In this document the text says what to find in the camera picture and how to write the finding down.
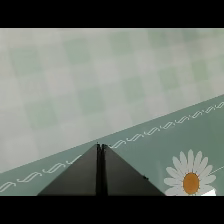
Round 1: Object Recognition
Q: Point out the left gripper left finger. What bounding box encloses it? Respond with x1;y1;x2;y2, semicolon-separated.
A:
37;143;100;197

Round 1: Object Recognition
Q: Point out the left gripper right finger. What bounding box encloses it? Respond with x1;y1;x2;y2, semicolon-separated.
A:
100;143;166;197

